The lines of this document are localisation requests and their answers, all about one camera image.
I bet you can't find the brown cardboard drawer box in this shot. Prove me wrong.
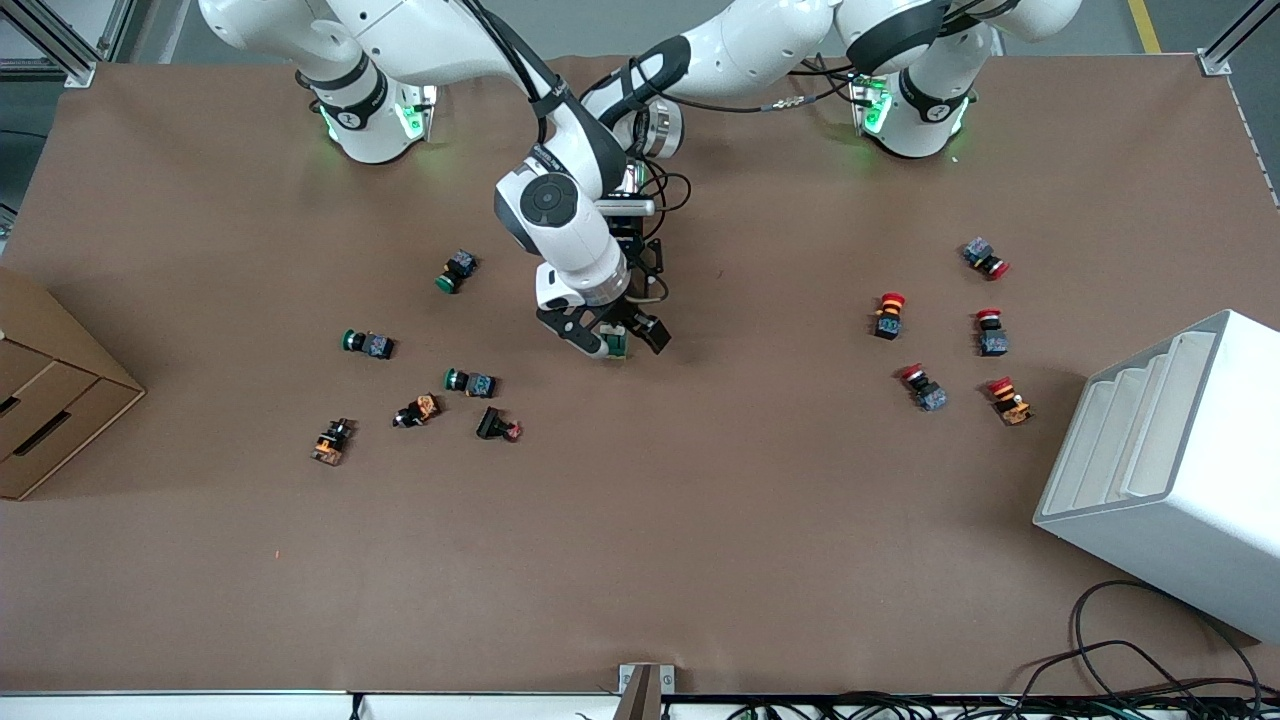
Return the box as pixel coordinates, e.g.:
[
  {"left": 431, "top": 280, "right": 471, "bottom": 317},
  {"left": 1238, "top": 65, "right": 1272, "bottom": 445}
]
[{"left": 0, "top": 268, "right": 147, "bottom": 501}]

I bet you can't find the metal table edge bracket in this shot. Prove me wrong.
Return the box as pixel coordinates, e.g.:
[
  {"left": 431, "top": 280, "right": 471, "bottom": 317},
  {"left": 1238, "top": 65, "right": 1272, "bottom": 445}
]
[{"left": 618, "top": 663, "right": 676, "bottom": 720}]

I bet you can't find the white stepped storage rack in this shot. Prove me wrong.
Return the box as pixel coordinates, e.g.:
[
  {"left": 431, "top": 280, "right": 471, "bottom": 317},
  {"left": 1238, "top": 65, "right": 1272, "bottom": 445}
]
[{"left": 1032, "top": 308, "right": 1280, "bottom": 646}]

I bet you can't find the aluminium frame profile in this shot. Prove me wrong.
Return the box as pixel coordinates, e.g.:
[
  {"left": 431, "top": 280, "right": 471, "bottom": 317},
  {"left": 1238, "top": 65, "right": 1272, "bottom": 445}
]
[
  {"left": 0, "top": 0, "right": 136, "bottom": 89},
  {"left": 1197, "top": 0, "right": 1280, "bottom": 79}
]

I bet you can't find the black looped cable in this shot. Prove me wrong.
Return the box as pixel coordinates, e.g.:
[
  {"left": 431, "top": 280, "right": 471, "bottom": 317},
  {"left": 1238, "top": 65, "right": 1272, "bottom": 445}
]
[{"left": 1015, "top": 580, "right": 1266, "bottom": 701}]

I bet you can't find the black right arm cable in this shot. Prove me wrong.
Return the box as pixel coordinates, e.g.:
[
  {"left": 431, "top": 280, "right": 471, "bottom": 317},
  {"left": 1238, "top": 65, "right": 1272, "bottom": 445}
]
[{"left": 455, "top": 0, "right": 561, "bottom": 146}]

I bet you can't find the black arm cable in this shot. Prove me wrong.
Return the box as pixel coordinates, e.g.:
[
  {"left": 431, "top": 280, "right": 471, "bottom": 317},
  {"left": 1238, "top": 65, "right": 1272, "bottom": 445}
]
[
  {"left": 640, "top": 60, "right": 881, "bottom": 216},
  {"left": 455, "top": 0, "right": 561, "bottom": 146}
]

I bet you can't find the black switch with red lamp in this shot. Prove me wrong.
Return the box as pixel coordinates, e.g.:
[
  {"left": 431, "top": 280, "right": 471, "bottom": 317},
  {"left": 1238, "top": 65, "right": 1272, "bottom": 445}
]
[{"left": 475, "top": 405, "right": 524, "bottom": 443}]

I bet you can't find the white table edge rail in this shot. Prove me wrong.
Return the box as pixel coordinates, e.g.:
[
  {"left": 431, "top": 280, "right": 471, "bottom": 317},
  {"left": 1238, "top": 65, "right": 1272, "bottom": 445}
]
[{"left": 0, "top": 690, "right": 621, "bottom": 720}]

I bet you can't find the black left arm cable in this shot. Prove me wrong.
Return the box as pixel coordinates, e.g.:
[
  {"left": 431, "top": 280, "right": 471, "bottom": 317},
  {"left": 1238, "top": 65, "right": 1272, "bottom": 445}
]
[{"left": 640, "top": 60, "right": 881, "bottom": 216}]

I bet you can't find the black cable bundle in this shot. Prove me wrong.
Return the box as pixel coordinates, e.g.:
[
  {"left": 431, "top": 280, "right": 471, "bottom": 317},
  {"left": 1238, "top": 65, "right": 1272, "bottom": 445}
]
[{"left": 725, "top": 678, "right": 1280, "bottom": 720}]

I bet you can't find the brown paper table cover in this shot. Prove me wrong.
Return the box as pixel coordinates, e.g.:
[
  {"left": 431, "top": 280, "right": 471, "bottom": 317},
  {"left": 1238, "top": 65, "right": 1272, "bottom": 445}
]
[{"left": 0, "top": 50, "right": 1280, "bottom": 696}]

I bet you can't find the orange black selector switch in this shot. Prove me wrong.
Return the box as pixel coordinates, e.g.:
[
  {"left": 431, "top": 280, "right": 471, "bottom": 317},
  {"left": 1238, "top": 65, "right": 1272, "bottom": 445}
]
[
  {"left": 392, "top": 393, "right": 443, "bottom": 430},
  {"left": 310, "top": 418, "right": 357, "bottom": 467}
]

